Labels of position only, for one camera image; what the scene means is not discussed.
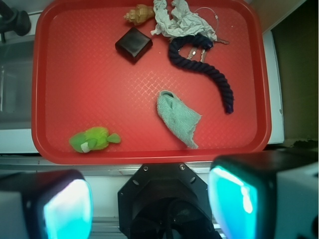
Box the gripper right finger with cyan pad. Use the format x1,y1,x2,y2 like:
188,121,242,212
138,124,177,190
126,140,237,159
208,150,319,239

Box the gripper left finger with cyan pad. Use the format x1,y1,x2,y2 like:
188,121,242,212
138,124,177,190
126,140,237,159
0,170,93,239

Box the light blue knitted cloth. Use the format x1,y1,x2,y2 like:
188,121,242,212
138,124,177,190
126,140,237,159
157,90,201,149

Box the crumpled white grey cloth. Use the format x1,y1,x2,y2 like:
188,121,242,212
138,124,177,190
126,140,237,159
151,0,217,41

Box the green plush fish toy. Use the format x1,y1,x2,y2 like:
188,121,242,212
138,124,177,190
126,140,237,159
69,126,121,153

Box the red plastic tray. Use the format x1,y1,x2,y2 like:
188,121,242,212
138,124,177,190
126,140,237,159
31,0,271,164

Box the black square block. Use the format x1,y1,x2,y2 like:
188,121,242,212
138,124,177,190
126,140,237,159
115,27,153,64

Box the black clamp knob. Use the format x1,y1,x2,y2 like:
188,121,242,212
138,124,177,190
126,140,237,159
0,0,31,43

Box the tan conch seashell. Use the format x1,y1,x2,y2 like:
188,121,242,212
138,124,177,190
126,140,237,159
123,4,155,26

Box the black octagonal mount plate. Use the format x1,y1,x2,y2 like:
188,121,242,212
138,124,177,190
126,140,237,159
118,163,221,239

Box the silver keys on wire ring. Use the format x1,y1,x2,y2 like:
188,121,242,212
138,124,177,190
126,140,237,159
185,7,230,63

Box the dark navy twisted rope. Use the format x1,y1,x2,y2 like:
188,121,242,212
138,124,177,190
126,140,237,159
168,34,235,115

